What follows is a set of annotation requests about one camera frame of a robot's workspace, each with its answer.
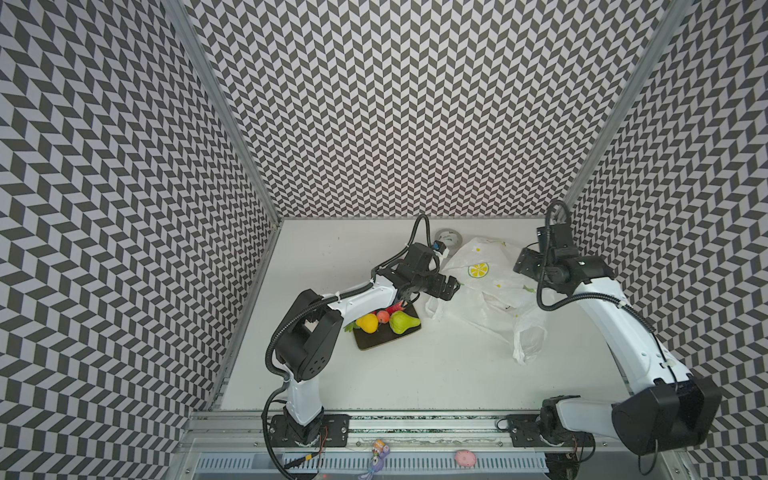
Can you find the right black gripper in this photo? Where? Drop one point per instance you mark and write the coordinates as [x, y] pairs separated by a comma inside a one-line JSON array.
[[529, 263]]

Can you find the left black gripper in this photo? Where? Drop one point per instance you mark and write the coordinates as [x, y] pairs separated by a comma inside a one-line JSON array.
[[439, 288]]

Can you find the red fake strawberry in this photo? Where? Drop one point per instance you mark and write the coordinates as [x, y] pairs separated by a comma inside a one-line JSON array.
[[395, 308]]

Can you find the green fake pear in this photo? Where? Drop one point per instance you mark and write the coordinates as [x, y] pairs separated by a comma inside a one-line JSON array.
[[400, 322]]

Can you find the peach fake apple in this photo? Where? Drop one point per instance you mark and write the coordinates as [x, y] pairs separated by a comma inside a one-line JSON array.
[[383, 316]]

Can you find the white plastic bag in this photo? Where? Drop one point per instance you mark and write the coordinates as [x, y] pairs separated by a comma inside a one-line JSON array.
[[493, 298]]

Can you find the yellow fake lemon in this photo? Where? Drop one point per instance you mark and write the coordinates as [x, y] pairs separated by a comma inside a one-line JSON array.
[[368, 323]]

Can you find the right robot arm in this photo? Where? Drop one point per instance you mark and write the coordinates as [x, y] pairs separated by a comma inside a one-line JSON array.
[[669, 407]]

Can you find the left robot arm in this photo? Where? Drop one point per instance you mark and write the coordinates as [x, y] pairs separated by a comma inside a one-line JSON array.
[[303, 342]]

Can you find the grey tape roll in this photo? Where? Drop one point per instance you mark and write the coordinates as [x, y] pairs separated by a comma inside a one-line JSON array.
[[450, 238]]

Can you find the black square tray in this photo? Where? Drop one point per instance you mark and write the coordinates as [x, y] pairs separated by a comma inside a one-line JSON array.
[[384, 334]]

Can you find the purple toy figure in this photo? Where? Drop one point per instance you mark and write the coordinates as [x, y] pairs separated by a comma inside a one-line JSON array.
[[380, 453]]

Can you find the pink round toy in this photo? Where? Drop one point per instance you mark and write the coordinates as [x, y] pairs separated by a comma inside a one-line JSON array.
[[465, 459]]

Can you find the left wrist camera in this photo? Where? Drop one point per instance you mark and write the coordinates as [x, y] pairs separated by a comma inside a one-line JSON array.
[[439, 248]]

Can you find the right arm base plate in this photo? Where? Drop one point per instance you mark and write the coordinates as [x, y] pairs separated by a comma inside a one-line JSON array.
[[524, 430]]

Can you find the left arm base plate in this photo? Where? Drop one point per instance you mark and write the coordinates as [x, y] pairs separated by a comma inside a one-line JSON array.
[[332, 429]]

